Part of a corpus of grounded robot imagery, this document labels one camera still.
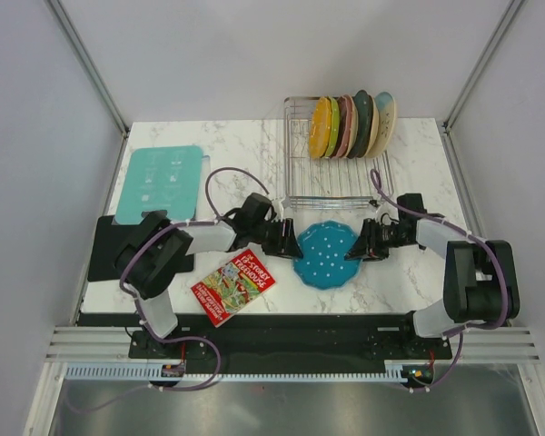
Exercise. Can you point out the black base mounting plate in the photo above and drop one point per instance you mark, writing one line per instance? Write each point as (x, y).
(292, 343)

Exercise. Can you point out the black mat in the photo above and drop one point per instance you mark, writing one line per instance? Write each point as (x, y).
(104, 254)

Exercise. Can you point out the teal cutting board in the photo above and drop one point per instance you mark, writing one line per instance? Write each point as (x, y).
(165, 179)

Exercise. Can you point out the dark teal plate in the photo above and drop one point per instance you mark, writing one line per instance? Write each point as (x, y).
(365, 109)

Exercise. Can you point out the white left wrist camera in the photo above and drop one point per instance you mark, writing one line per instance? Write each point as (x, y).
(282, 208)

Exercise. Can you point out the blue polka dot plate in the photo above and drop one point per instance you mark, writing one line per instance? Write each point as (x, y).
(323, 265)

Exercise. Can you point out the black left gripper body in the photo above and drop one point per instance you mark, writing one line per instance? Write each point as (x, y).
(272, 242)

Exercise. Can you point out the white slotted cable duct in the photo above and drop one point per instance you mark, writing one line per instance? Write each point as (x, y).
(157, 372)

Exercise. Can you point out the red children's book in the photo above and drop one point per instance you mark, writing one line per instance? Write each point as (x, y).
(234, 285)

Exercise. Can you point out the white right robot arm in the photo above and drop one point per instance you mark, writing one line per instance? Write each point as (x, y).
(480, 288)

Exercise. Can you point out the cream and blue plate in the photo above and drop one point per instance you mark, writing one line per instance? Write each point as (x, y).
(383, 124)

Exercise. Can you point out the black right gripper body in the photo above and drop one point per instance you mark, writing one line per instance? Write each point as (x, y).
(387, 236)

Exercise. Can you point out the wire dish rack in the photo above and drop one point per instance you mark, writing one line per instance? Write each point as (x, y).
(326, 183)

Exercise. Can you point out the green polka dot plate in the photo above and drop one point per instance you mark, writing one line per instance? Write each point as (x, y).
(334, 128)

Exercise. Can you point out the pink polka dot plate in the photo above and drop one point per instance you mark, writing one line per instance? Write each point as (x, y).
(345, 134)

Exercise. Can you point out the orange polka dot plate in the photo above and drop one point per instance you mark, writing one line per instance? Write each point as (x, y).
(320, 129)

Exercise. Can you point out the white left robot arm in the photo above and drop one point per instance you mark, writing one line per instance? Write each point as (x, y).
(231, 232)

